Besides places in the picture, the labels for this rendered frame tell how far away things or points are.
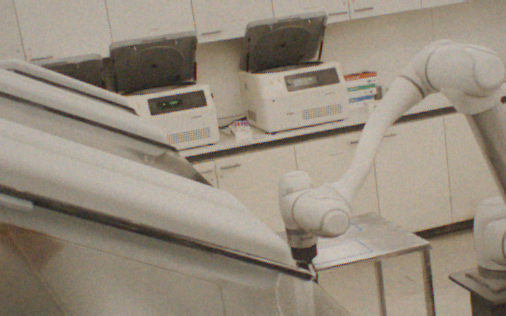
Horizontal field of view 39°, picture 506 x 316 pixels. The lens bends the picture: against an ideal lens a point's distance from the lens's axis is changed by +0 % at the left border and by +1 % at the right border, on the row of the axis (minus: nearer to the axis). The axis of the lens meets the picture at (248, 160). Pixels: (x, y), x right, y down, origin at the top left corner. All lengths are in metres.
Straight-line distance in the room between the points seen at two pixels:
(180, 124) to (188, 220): 3.55
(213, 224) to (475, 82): 1.32
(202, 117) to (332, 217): 2.55
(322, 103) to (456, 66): 2.55
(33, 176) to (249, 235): 0.22
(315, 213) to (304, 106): 2.64
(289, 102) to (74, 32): 1.35
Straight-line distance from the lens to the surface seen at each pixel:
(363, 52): 5.23
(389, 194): 4.73
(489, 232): 2.37
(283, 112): 4.38
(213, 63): 4.89
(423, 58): 2.10
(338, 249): 2.51
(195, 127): 4.26
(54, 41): 4.44
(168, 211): 0.70
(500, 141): 2.08
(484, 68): 1.95
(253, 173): 4.38
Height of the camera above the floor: 1.68
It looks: 12 degrees down
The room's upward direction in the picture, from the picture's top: 8 degrees counter-clockwise
